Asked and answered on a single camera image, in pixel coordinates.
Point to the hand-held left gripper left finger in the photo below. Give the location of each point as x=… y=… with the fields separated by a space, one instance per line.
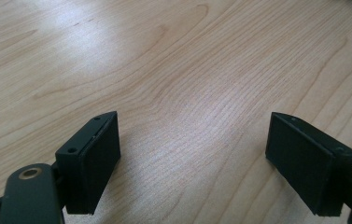
x=92 y=161

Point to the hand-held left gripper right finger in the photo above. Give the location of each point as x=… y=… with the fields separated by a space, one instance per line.
x=304 y=165

